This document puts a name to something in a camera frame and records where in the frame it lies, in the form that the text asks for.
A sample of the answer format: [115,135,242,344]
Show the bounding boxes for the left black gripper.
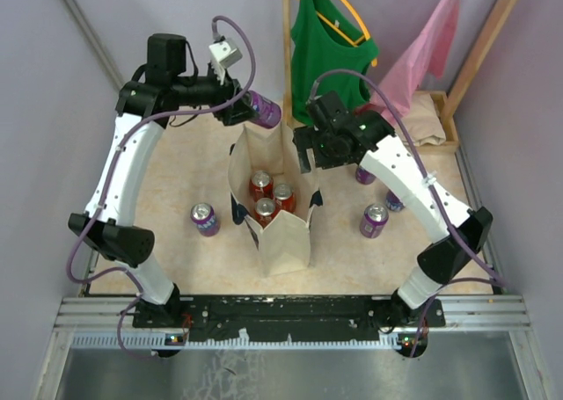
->
[172,62,260,126]

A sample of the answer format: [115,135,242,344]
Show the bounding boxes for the purple fanta can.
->
[359,203,389,239]
[355,166,376,185]
[385,190,405,212]
[190,202,220,237]
[246,91,282,129]

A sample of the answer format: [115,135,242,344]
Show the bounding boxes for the beige canvas tote bag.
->
[228,124,322,276]

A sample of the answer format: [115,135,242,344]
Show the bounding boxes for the red Coke can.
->
[274,183,296,214]
[249,170,274,201]
[254,198,279,228]

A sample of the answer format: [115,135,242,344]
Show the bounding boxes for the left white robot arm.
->
[68,33,256,327]

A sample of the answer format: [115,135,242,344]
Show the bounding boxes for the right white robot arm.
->
[294,91,493,326]

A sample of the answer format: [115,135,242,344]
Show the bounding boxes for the green tank top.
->
[290,0,379,125]

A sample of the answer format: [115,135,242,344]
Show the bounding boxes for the folded beige cloth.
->
[401,92,446,147]

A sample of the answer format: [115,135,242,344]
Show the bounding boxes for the wooden clothes rack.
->
[282,0,518,154]

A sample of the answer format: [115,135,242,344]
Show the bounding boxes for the yellow clothes hanger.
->
[316,0,373,47]

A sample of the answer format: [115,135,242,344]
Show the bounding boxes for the pink shirt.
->
[379,0,460,116]

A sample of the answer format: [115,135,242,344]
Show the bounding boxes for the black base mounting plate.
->
[133,295,445,343]

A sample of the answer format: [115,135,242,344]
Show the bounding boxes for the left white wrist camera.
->
[208,39,243,84]

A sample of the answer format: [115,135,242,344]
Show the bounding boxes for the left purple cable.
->
[65,15,257,360]

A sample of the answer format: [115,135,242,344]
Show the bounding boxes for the purple cable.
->
[65,15,257,360]
[309,69,508,359]

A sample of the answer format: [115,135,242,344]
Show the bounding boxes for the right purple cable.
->
[309,69,508,359]

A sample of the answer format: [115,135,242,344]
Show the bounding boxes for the aluminium frame rail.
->
[54,295,531,357]

